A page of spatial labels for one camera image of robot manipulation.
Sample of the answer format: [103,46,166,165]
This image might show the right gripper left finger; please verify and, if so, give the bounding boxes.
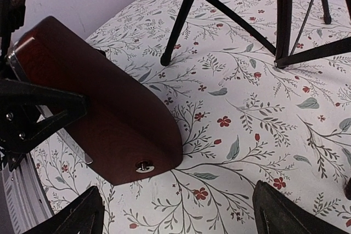
[24,186,104,234]

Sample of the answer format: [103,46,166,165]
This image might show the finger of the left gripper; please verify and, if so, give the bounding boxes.
[1,79,88,154]

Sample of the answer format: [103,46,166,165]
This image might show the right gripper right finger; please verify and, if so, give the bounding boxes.
[252,180,346,234]

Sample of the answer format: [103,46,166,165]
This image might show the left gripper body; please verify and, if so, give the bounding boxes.
[1,0,26,60]

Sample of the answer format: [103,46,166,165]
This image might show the brown metronome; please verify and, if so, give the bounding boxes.
[8,16,183,185]

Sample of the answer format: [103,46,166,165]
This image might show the black music stand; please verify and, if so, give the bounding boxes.
[160,0,351,69]

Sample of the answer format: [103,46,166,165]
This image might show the floral table mat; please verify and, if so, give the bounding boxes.
[32,0,350,233]

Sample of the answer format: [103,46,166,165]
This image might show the front aluminium rail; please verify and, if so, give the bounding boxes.
[1,153,54,233]

